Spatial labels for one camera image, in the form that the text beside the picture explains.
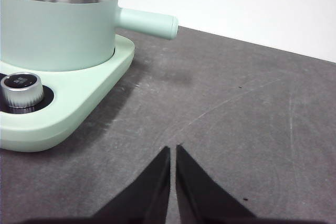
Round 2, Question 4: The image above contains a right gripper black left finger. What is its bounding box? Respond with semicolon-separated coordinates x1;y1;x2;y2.
23;146;172;224

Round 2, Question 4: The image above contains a green steamer pot with handle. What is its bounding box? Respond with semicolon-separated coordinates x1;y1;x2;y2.
0;0;180;72

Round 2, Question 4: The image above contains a green breakfast machine base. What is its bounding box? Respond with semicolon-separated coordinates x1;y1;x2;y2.
0;34;136;153

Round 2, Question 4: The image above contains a silver control knob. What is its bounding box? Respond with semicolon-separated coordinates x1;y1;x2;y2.
0;72;45;109

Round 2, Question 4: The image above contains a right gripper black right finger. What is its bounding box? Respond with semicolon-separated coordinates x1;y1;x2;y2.
174;144;336;224

